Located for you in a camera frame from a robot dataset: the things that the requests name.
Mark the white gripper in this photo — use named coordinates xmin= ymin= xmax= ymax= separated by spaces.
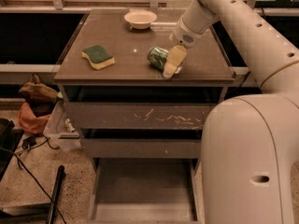
xmin=163 ymin=18 xmax=202 ymax=78

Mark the green soda can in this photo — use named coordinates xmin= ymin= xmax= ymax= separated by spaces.
xmin=148 ymin=47 xmax=181 ymax=74

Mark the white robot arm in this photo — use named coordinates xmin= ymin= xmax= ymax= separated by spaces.
xmin=171 ymin=0 xmax=299 ymax=224

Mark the grey drawer cabinet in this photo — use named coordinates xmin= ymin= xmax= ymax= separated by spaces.
xmin=53 ymin=8 xmax=235 ymax=173

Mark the grey top drawer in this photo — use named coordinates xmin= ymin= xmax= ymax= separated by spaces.
xmin=64 ymin=102 xmax=215 ymax=130

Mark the grey drawer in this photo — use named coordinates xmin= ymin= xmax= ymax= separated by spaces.
xmin=80 ymin=129 xmax=202 ymax=159
xmin=64 ymin=102 xmax=215 ymax=130
xmin=87 ymin=159 xmax=202 ymax=224

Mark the grey middle drawer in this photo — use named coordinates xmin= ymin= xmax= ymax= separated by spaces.
xmin=80 ymin=129 xmax=202 ymax=159

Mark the grey bottom drawer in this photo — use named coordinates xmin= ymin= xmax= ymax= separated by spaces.
xmin=87 ymin=159 xmax=202 ymax=224

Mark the white bowl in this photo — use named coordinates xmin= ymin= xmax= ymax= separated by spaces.
xmin=124 ymin=10 xmax=157 ymax=30

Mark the green yellow sponge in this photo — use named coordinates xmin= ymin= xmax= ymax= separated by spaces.
xmin=81 ymin=45 xmax=115 ymax=70

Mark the clear plastic bin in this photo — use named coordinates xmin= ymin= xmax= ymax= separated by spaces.
xmin=43 ymin=101 xmax=81 ymax=151

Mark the brown cloth bag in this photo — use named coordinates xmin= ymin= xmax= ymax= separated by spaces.
xmin=19 ymin=74 xmax=58 ymax=104

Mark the orange cloth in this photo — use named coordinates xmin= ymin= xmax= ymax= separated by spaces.
xmin=18 ymin=103 xmax=50 ymax=134

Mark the black metal stand leg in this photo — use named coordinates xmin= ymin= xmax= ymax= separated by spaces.
xmin=46 ymin=165 xmax=64 ymax=224

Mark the black floor cable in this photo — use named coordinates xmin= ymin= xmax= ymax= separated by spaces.
xmin=0 ymin=133 xmax=68 ymax=224

